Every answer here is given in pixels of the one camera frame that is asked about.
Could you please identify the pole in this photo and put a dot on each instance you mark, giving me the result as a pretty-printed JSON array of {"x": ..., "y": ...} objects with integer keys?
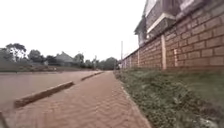
[{"x": 121, "y": 50}]

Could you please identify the red brick path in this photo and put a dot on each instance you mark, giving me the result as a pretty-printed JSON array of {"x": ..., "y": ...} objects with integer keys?
[{"x": 93, "y": 103}]

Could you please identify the low roofed building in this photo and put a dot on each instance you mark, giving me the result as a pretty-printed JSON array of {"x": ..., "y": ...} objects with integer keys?
[{"x": 63, "y": 59}]

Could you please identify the grass verge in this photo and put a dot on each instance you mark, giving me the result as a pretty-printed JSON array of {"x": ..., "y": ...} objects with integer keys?
[{"x": 166, "y": 96}]

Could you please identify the grey building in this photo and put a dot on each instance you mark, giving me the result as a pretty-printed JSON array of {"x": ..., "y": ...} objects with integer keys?
[{"x": 158, "y": 18}]

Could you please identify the raised kerb blocks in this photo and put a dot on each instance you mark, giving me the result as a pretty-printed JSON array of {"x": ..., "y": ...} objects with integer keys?
[{"x": 43, "y": 94}]

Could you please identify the row of trees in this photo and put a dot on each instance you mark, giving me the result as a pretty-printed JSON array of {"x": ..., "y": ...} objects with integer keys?
[{"x": 33, "y": 56}]

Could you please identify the brown dirt road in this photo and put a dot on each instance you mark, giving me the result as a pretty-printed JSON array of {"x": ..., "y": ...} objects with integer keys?
[{"x": 23, "y": 85}]

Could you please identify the brown brick wall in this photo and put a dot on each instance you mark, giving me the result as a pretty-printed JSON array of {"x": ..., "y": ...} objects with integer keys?
[{"x": 193, "y": 46}]

